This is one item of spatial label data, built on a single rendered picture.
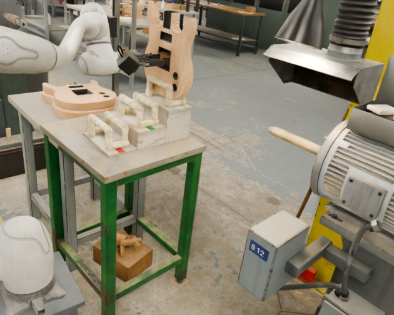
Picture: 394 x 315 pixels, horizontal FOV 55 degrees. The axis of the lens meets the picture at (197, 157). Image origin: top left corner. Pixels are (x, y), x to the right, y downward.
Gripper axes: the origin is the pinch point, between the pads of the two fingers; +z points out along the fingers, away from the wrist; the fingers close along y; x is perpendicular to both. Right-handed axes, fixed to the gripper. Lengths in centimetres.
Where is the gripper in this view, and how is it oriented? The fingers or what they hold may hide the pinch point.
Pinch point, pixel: (163, 59)
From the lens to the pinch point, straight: 186.2
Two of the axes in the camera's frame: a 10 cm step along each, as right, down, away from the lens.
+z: 7.6, -2.2, 6.1
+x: 1.2, -8.8, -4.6
